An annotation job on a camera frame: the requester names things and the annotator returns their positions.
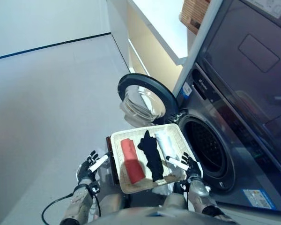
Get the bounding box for brown woven basket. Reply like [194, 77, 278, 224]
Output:
[179, 0, 211, 36]

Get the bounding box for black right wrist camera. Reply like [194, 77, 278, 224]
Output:
[177, 181, 190, 193]

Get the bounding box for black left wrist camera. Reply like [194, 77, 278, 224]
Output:
[88, 184, 101, 194]

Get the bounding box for grey robot torso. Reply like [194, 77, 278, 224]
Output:
[84, 206, 235, 225]

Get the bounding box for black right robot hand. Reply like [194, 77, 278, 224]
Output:
[165, 152, 203, 181]

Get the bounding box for grey washing machine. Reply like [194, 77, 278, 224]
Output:
[173, 62, 281, 211]

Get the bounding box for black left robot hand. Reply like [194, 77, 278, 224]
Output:
[76, 150, 110, 182]

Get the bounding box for white blue warning sticker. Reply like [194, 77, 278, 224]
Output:
[242, 188, 276, 209]

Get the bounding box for silver right robot leg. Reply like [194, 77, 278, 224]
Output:
[152, 187, 190, 209]

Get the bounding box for white cabinet side panel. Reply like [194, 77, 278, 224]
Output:
[172, 0, 224, 99]

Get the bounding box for dark glossy dryer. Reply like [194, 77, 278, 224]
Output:
[194, 0, 281, 169]

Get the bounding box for black cloth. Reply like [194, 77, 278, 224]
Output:
[137, 130, 165, 182]

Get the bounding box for silver left robot leg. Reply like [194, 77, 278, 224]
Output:
[93, 193, 125, 221]

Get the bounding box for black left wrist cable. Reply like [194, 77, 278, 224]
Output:
[41, 185, 101, 225]

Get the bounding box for silver robot leg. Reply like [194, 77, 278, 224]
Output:
[93, 193, 125, 221]
[152, 187, 190, 209]

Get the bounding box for red cloth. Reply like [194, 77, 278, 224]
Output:
[120, 138, 146, 185]

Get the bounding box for blue energy label sticker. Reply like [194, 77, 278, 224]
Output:
[181, 83, 192, 97]

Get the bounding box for white wicker basket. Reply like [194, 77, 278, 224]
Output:
[110, 123, 193, 195]

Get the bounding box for white counter cabinet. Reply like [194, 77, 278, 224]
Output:
[106, 0, 189, 75]

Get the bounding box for white cloth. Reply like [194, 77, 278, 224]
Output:
[154, 131, 185, 176]

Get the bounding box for round glass washer door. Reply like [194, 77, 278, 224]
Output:
[118, 74, 178, 125]

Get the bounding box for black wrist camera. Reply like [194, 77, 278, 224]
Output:
[88, 184, 101, 194]
[177, 181, 190, 193]

